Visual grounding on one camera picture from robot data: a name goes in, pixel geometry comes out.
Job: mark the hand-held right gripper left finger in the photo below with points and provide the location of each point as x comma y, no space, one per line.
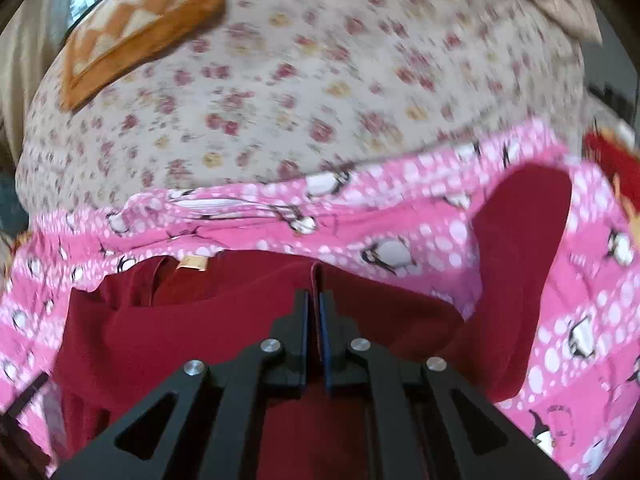
303,332

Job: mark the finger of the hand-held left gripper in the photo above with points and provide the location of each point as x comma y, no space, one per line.
27,396

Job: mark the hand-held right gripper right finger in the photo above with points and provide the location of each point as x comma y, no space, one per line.
325,340

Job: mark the dark red garment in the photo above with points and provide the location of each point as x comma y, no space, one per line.
150,340

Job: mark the pink penguin print blanket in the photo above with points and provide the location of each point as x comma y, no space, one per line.
425,220

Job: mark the floral bed sheet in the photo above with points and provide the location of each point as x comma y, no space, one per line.
300,85

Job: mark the red and yellow printed cloth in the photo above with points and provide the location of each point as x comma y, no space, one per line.
607,160

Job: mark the beige curtain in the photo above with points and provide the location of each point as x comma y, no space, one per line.
25,60

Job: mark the orange checkered cushion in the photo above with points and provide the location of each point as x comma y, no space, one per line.
200,5

